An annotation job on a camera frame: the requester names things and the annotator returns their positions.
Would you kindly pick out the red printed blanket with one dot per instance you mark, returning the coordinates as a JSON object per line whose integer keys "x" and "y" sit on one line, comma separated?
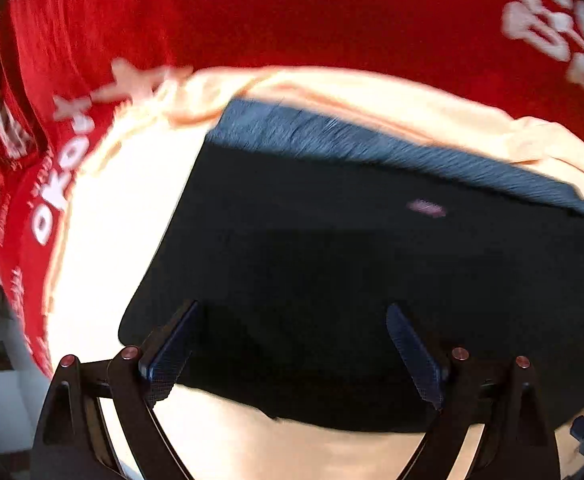
{"x": 322, "y": 15}

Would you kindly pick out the black pants with grey waistband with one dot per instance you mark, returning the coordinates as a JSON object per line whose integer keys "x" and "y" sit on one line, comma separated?
{"x": 332, "y": 270}

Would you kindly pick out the peach cushion cover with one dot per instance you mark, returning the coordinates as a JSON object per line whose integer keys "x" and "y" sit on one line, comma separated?
{"x": 117, "y": 240}

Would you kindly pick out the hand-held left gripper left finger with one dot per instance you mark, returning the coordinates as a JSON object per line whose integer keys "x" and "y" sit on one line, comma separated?
{"x": 168, "y": 355}

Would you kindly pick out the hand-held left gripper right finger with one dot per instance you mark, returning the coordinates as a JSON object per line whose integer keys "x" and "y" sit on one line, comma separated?
{"x": 417, "y": 360}

